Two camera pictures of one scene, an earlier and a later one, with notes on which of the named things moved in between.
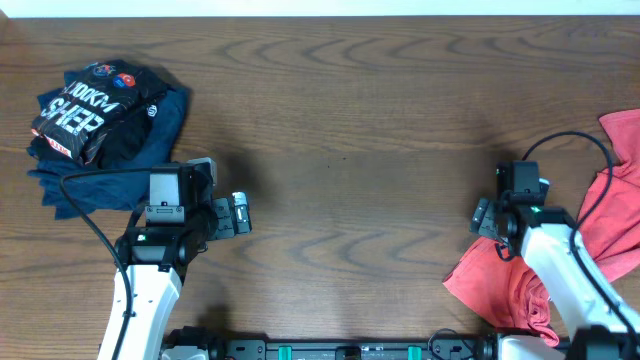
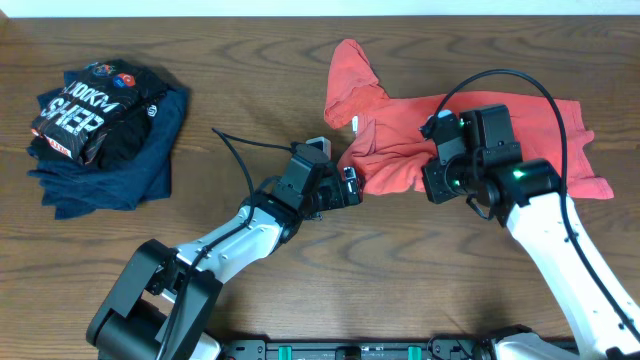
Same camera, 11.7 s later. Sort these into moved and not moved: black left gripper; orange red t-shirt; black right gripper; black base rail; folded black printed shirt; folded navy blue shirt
Moved: orange red t-shirt; black right gripper; black left gripper
Not moved: folded navy blue shirt; black base rail; folded black printed shirt
